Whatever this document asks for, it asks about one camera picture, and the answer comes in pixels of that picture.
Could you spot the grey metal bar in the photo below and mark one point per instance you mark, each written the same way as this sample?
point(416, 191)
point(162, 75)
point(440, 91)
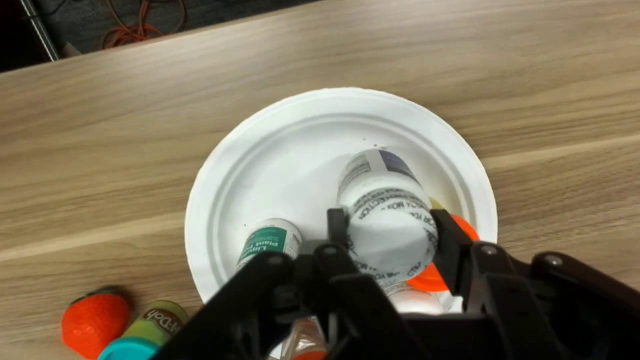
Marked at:
point(38, 30)

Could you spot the white paper plate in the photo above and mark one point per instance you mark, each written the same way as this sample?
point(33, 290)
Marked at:
point(286, 152)

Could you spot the red round object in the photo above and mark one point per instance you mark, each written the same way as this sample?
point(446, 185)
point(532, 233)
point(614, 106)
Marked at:
point(92, 322)

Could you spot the yellow tub with orange lid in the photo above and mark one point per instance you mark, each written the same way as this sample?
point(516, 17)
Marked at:
point(467, 230)

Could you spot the large white pill bottle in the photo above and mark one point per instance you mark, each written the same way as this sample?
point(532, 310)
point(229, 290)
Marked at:
point(390, 226)

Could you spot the white bottle with green label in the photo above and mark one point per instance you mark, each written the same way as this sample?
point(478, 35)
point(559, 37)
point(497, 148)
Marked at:
point(270, 240)

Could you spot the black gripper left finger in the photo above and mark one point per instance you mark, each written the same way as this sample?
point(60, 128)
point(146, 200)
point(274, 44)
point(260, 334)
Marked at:
point(339, 230)

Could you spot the tub with teal lid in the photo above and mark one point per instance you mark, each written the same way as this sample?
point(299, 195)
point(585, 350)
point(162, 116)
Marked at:
point(157, 322)

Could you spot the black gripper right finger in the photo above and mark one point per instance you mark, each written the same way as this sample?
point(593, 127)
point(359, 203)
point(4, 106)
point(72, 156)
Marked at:
point(457, 253)

